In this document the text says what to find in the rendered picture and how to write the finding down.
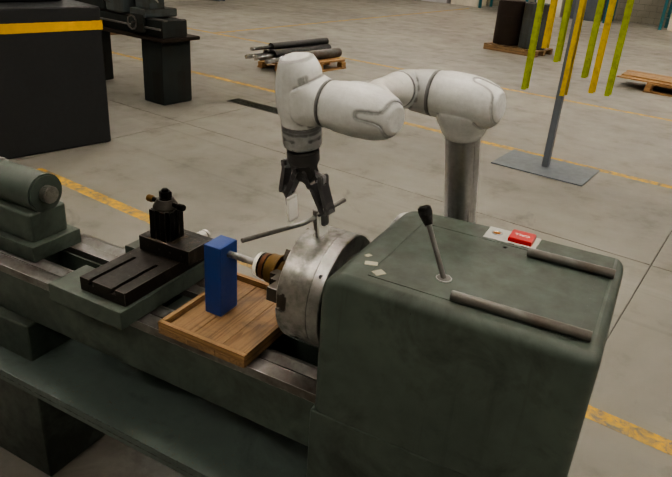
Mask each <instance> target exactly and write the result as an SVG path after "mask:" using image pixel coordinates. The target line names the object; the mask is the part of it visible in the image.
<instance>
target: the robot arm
mask: <svg viewBox="0 0 672 477"><path fill-rule="evenodd" d="M275 97H276V106H277V111H278V114H279V116H280V119H281V129H282V138H283V145H284V147H285V148H286V149H287V158H284V159H282V160H281V167H282V169H281V176H280V182H279V192H283V193H284V196H285V199H286V206H287V213H288V221H289V222H291V221H293V220H295V219H297V218H298V205H297V194H293V193H295V190H296V188H297V186H298V184H299V182H303V183H304V184H305V185H306V188H307V189H308V190H310V193H311V195H312V197H313V200H314V202H315V204H316V207H317V209H318V213H317V234H318V238H319V239H320V238H321V237H323V236H325V235H326V234H328V224H329V215H330V214H332V213H334V212H335V207H334V203H333V199H332V195H331V191H330V186H329V175H328V174H327V173H325V174H321V173H320V172H319V170H318V167H317V165H318V162H319V160H320V150H319V147H320V146H321V144H322V127H324V128H327V129H330V130H332V131H334V132H337V133H340V134H343V135H346V136H350V137H354V138H359V139H363V140H370V141H379V140H386V139H389V138H392V137H393V136H395V135H396V134H397V133H398V132H399V131H400V129H401V128H402V126H403V123H404V120H405V111H404V109H409V110H410V111H414V112H418V113H421V114H424V115H428V116H432V117H435V118H436V119H437V122H438V124H439V126H440V129H441V132H442V134H443V135H444V137H445V182H444V216H445V217H450V218H454V219H458V220H463V221H467V222H471V223H476V206H477V188H478V177H479V159H480V141H481V137H482V136H483V135H484V133H485V132H486V129H488V128H491V127H493V126H495V125H496V124H498V123H499V121H500V120H501V119H502V117H503V115H504V112H505V108H506V96H505V93H504V91H503V90H502V88H501V87H500V86H498V85H497V84H495V83H494V82H492V81H490V80H488V79H486V78H483V77H480V76H477V75H473V74H468V73H463V72H458V71H444V70H435V69H418V70H416V69H403V70H399V71H396V72H392V73H390V74H388V75H386V76H383V77H381V78H378V79H375V80H373V81H371V82H370V83H366V82H361V81H351V82H350V81H338V80H333V79H331V78H329V77H327V76H326V75H324V74H323V72H322V67H321V65H320V63H319V62H318V60H317V58H316V57H315V56H314V54H312V53H309V52H292V53H289V54H287V55H285V56H283V57H282V58H281V59H280V60H279V62H278V65H277V70H276V80H275ZM291 172H292V174H291ZM314 181H315V183H313V184H311V185H310V183H312V182H314Z"/></svg>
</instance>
